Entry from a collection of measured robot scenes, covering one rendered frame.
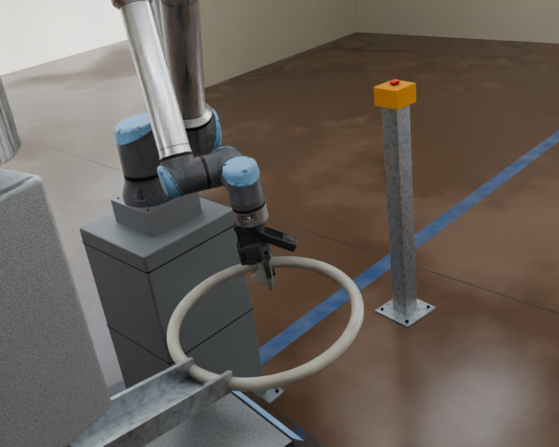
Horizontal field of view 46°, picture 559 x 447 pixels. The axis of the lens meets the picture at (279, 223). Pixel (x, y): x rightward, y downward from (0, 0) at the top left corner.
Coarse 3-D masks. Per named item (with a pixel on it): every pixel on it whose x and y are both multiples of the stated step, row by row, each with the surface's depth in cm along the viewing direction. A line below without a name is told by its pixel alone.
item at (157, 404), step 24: (192, 360) 151; (144, 384) 139; (168, 384) 145; (192, 384) 148; (216, 384) 141; (120, 408) 134; (144, 408) 137; (168, 408) 129; (192, 408) 135; (96, 432) 128; (120, 432) 120; (144, 432) 124
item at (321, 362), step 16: (288, 256) 182; (224, 272) 181; (240, 272) 182; (320, 272) 177; (336, 272) 172; (208, 288) 178; (352, 288) 165; (192, 304) 174; (352, 304) 160; (176, 320) 167; (352, 320) 155; (176, 336) 161; (352, 336) 151; (176, 352) 156; (336, 352) 147; (192, 368) 150; (304, 368) 144; (320, 368) 145; (240, 384) 144; (256, 384) 143; (272, 384) 143; (288, 384) 144
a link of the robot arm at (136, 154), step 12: (132, 120) 220; (144, 120) 217; (120, 132) 214; (132, 132) 212; (144, 132) 213; (120, 144) 216; (132, 144) 214; (144, 144) 215; (120, 156) 219; (132, 156) 216; (144, 156) 216; (156, 156) 218; (132, 168) 218; (144, 168) 218; (156, 168) 220
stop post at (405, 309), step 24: (384, 96) 261; (408, 96) 261; (384, 120) 269; (408, 120) 268; (384, 144) 274; (408, 144) 273; (408, 168) 277; (408, 192) 282; (408, 216) 286; (408, 240) 291; (408, 264) 296; (408, 288) 301; (384, 312) 310; (408, 312) 307
